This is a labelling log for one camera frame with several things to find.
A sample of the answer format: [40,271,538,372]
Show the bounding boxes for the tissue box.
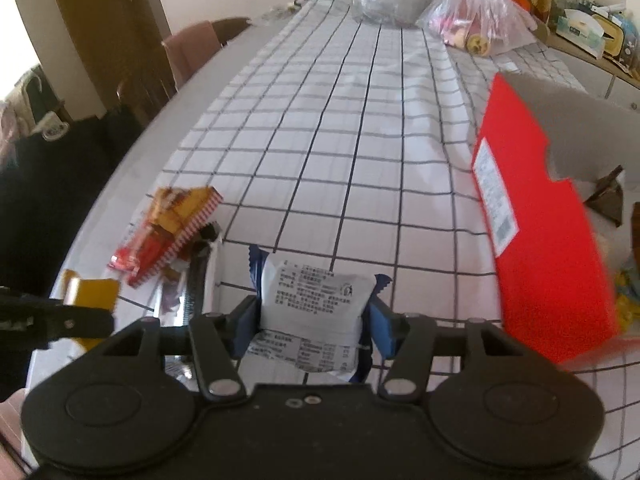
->
[555,7,608,58]

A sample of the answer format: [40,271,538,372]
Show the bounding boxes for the red cardboard box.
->
[471,72,640,367]

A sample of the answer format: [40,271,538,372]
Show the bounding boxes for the red checked snack packet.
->
[126,187,224,289]

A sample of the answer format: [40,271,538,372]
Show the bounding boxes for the white and blue snack packet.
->
[239,244,395,385]

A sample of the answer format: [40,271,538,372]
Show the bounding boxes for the plain red snack packet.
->
[109,227,173,275]

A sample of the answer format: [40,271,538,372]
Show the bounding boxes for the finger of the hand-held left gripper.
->
[0,287,114,351]

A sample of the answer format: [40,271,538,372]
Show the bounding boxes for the silver and black snack packet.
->
[159,224,224,333]

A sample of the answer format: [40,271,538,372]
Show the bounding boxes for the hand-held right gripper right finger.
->
[370,302,531,400]

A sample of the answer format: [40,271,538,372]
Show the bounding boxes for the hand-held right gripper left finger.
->
[102,296,259,400]

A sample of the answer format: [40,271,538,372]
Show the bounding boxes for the black garment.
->
[0,105,153,293]

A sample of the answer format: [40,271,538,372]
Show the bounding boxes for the orange-brown foil snack packet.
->
[584,165,627,227]

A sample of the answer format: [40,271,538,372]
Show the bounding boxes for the yellow snack packet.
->
[59,269,121,352]

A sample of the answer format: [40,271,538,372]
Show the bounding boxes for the pink plastic bag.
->
[416,0,540,59]

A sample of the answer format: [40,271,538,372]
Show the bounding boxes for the wooden chair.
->
[161,17,252,92]

